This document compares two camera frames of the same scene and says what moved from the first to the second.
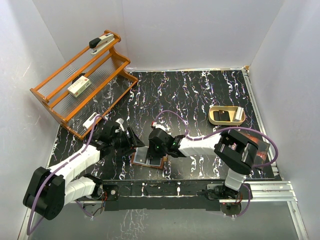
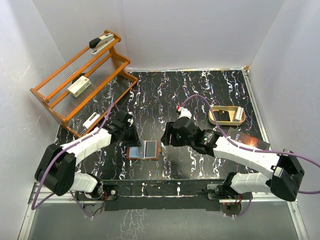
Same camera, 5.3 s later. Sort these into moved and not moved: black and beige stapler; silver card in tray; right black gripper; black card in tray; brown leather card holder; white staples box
Moved: right black gripper; brown leather card holder
Not moved: black and beige stapler; white staples box; silver card in tray; black card in tray
